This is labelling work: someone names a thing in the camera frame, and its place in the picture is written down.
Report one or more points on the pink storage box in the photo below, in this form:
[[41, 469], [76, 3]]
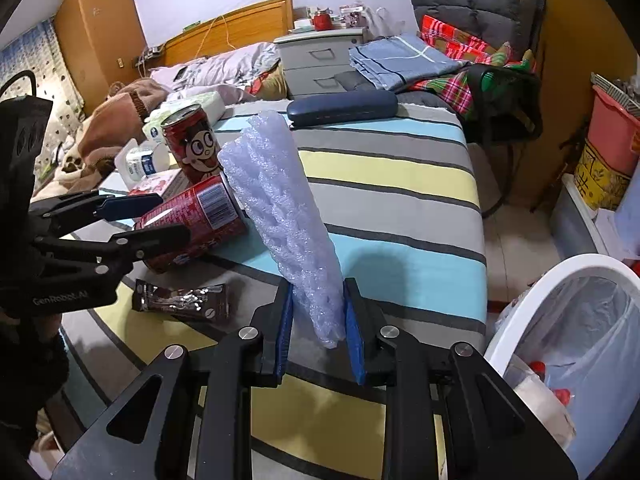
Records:
[[612, 135]]

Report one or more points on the wooden bed headboard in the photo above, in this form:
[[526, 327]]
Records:
[[250, 25]]

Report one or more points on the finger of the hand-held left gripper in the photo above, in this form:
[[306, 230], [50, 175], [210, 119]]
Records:
[[155, 240], [130, 206]]

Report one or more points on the brown plush blanket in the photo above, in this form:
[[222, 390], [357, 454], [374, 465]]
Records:
[[110, 120]]

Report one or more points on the red jar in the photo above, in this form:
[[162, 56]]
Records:
[[321, 21]]

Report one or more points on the grey nightstand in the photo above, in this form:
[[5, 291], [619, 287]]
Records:
[[315, 60]]

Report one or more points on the dark brown snack wrapper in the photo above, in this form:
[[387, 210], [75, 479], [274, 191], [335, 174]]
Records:
[[180, 300]]

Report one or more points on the green white tissue pack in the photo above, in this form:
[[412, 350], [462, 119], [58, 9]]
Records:
[[210, 105]]

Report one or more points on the patterned flat gift box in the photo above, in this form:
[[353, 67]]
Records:
[[620, 92]]

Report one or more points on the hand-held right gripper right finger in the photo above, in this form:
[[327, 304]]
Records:
[[355, 335]]

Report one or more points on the wooden wardrobe with star marks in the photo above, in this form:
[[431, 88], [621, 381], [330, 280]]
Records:
[[95, 30]]

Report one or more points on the grey quilted chair cushion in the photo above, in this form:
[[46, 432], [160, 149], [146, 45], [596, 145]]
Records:
[[460, 0]]

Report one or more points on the dark blue glasses case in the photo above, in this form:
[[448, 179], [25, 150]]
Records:
[[345, 107]]

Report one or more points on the pink patterned box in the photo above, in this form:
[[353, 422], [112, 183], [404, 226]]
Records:
[[352, 17]]

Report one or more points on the pink drink carton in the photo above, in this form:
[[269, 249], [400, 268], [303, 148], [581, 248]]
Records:
[[155, 185]]

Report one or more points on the black office chair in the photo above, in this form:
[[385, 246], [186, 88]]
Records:
[[532, 25]]

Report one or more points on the lilac floral duvet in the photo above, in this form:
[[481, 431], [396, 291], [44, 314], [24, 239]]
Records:
[[225, 67]]

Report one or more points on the clear plastic bin liner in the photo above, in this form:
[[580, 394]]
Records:
[[600, 340]]

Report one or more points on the red green plaid blanket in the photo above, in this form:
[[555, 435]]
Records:
[[445, 90]]

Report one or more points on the red cartoon drink can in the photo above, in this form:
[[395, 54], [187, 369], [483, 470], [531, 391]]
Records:
[[192, 150], [205, 215]]

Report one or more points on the yellow patterned tin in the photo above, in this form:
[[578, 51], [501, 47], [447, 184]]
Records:
[[597, 180]]

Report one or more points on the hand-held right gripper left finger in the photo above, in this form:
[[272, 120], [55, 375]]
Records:
[[282, 330]]

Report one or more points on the small red round container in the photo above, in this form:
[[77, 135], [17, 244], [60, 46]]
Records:
[[562, 396]]

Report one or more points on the crushed white paper cup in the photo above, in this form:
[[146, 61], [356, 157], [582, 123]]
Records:
[[535, 410]]

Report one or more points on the heart print curtain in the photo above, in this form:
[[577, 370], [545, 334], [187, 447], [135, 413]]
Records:
[[55, 60]]

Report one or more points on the white plastic bag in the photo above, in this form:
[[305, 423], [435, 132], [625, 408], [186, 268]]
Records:
[[385, 25]]

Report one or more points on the striped tablecloth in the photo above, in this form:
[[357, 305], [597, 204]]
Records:
[[400, 200]]

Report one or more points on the red plaid pillow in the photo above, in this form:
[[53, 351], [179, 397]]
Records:
[[450, 35]]

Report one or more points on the blue checked cloth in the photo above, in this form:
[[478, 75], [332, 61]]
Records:
[[400, 60]]

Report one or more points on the grey plastic storage box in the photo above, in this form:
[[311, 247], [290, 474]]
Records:
[[580, 225]]

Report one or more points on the power strip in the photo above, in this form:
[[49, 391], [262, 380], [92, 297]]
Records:
[[152, 51]]

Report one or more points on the lilac foam net sleeve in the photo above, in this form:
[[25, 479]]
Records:
[[285, 210]]

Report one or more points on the white round waste bin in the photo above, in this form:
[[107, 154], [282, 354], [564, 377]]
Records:
[[515, 325]]

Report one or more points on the white yogurt cup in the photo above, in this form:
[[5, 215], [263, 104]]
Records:
[[137, 165]]

